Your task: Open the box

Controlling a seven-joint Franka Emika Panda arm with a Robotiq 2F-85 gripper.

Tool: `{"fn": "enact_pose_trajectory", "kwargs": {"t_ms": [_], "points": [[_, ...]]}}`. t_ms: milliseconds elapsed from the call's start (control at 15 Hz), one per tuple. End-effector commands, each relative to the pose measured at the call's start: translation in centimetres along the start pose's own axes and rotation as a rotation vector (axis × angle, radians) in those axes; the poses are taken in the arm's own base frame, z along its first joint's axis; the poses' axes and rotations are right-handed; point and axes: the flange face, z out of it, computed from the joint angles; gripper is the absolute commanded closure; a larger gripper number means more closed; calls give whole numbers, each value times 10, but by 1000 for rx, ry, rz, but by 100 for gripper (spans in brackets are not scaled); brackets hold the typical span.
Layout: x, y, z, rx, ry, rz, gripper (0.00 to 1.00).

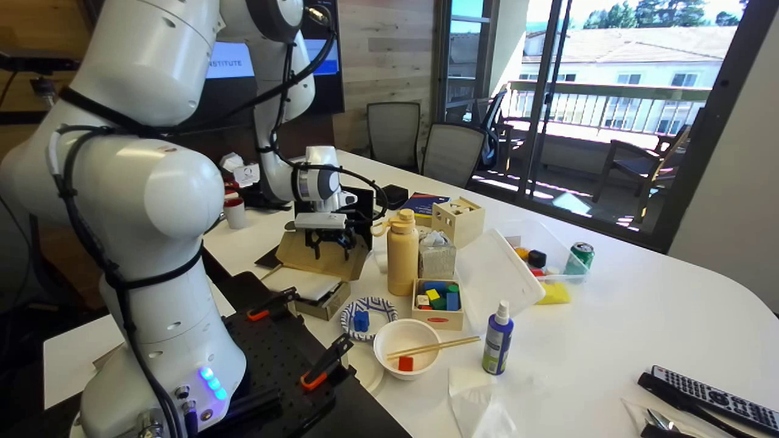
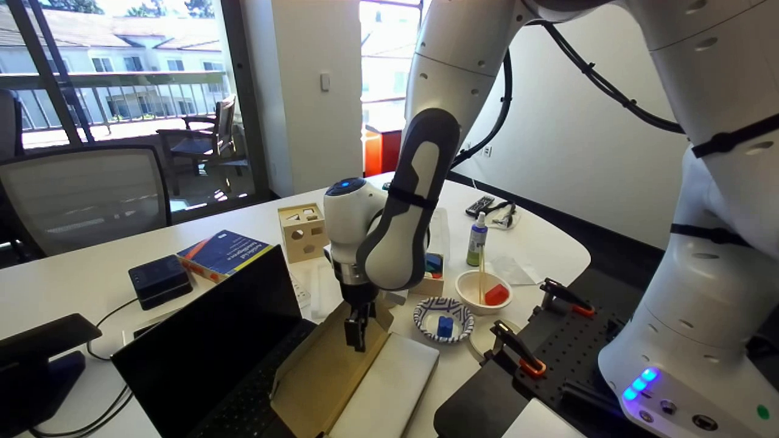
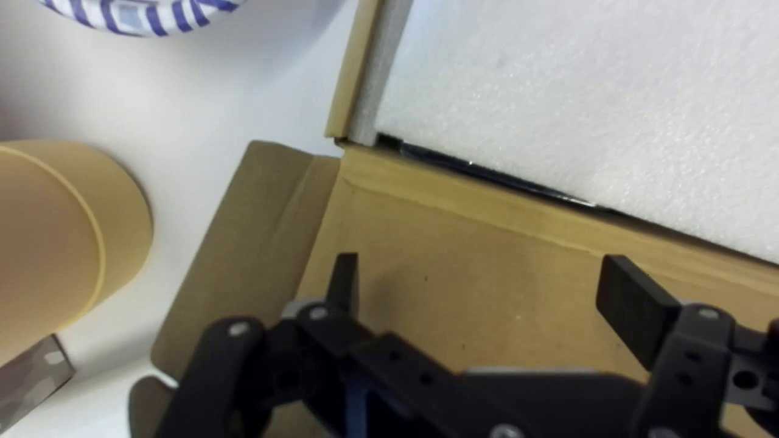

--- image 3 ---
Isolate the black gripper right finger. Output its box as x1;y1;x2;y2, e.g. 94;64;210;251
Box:
593;252;779;438

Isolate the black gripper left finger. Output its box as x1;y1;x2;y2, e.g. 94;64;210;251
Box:
156;251;385;438

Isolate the brown cardboard box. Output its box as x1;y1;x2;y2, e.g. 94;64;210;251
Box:
128;0;779;438

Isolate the white foam sheet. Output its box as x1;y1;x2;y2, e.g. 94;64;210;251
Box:
347;0;779;267

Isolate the tan cylinder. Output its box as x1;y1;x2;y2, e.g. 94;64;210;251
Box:
0;139;156;367

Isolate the grey metal piece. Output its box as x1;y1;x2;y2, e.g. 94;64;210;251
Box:
0;333;78;435

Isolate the blue patterned paper plate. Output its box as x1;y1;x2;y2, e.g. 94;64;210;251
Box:
42;0;245;38

